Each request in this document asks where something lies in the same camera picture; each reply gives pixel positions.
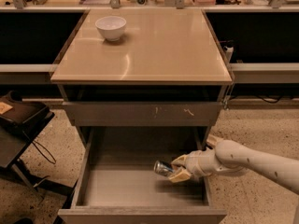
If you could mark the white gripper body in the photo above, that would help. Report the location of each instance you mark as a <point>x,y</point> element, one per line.
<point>196,164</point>

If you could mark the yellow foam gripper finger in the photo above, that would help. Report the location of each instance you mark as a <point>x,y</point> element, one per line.
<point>180,161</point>
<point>180,175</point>

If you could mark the grey open middle drawer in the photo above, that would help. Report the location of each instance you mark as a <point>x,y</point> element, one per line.
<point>117,184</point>

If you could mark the beige top drawer cabinet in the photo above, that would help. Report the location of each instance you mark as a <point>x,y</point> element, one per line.
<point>165,55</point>

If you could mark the grey closed top drawer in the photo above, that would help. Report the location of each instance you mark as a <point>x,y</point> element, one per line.
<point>142,113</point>

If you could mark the white ceramic bowl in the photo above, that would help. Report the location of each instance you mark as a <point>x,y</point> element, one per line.
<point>111,28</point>

